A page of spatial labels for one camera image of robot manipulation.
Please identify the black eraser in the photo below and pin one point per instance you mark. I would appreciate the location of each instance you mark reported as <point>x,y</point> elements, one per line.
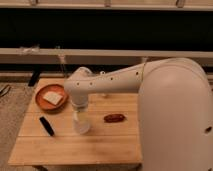
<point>47,126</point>

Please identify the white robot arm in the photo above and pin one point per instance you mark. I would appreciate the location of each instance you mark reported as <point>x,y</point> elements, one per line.
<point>175,110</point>

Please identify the white sponge piece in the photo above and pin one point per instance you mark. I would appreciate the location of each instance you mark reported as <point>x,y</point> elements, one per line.
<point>52,97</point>

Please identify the black table leg stand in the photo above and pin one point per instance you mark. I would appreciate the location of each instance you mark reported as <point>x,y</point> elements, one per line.
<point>35,76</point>

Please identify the brown sausage toy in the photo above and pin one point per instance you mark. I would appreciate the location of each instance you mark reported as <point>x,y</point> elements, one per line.
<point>113,118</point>

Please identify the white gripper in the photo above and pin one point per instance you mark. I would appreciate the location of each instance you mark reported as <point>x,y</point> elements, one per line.
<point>79,108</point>

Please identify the wooden table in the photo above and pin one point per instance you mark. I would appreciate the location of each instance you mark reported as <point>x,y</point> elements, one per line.
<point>105,143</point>

